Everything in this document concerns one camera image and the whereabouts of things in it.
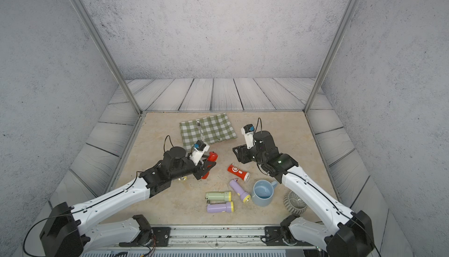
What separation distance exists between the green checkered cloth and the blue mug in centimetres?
34

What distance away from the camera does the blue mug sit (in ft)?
2.57

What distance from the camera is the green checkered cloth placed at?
1.07 metres
